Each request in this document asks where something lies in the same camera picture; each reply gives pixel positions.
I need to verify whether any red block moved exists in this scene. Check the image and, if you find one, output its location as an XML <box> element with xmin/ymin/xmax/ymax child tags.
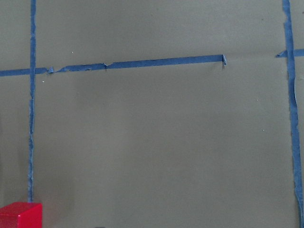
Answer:
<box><xmin>0</xmin><ymin>202</ymin><xmax>43</xmax><ymax>228</ymax></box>

